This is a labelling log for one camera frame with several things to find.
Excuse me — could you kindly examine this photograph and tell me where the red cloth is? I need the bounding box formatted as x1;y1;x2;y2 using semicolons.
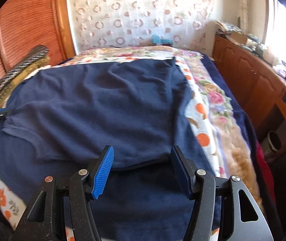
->
256;141;276;201

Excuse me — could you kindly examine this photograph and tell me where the sheer circle-patterned curtain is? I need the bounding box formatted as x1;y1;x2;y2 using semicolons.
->
65;0;215;54

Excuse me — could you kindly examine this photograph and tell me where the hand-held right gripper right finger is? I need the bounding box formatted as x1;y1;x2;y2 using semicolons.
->
170;146;275;241

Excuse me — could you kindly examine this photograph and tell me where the cardboard box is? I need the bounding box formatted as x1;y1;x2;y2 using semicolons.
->
227;33;249;46

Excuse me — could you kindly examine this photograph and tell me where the dark ring-patterned cloth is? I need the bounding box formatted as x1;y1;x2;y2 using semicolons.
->
0;45;51;103

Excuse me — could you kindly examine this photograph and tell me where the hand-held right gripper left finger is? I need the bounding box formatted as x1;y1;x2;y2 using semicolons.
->
14;145;114;241

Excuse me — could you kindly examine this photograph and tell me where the orange fruit print sheet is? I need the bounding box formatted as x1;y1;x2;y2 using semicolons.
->
0;55;223;241

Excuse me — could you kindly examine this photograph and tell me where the navy printed t-shirt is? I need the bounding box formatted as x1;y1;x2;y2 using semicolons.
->
0;57;223;241

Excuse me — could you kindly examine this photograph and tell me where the stack of folded cloths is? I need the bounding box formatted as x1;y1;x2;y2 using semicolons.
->
214;19;244;36

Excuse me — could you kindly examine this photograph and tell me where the tied beige window curtain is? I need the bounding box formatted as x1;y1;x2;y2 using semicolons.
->
237;0;252;34

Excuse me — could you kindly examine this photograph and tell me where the long wooden cabinet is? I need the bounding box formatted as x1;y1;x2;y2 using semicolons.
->
212;34;286;136

